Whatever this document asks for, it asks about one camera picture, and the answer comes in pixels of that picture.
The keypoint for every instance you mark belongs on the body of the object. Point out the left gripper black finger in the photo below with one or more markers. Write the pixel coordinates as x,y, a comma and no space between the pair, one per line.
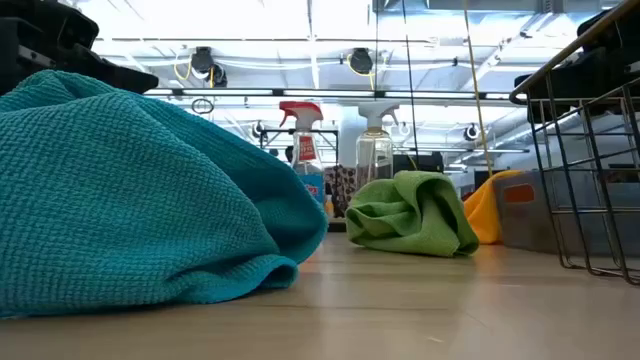
105,67

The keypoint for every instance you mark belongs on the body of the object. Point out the black horizontal beam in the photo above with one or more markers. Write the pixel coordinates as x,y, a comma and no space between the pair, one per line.
325,93

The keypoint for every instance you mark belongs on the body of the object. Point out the smoky gray plastic bin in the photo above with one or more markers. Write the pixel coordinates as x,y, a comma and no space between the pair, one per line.
525,225

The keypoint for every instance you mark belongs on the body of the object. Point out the small yellow bottle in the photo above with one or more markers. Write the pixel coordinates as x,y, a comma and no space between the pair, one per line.
329,207

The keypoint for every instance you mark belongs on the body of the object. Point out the patterned fabric object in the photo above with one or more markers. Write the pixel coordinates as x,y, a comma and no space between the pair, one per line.
342,190

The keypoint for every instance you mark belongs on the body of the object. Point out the black metal background rack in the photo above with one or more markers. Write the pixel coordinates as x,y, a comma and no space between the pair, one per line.
330,131

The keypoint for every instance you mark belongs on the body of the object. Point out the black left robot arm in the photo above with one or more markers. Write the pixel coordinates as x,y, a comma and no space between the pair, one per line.
50,20

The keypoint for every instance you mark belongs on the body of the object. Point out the Windex spray bottle red trigger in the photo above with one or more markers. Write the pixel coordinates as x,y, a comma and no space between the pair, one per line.
306,150

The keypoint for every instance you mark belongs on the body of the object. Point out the clear spray bottle white trigger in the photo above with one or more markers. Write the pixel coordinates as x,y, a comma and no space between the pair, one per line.
374,150

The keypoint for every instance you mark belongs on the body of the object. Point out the orange microfiber towel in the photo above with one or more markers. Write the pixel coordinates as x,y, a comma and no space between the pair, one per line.
482,215

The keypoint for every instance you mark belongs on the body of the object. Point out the green microfiber towel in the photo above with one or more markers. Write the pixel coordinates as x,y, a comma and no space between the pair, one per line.
410,215

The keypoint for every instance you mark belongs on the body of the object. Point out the teal microfiber towel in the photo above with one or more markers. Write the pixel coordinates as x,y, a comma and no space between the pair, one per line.
125,200

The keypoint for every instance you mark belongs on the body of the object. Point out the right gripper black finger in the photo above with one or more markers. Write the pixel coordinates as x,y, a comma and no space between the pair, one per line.
567,87

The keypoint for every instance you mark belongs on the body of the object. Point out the small white ceiling reel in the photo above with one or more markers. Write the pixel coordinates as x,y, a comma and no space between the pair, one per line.
470,132
257,130

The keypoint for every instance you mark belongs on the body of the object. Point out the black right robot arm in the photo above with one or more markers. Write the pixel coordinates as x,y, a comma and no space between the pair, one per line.
620,37

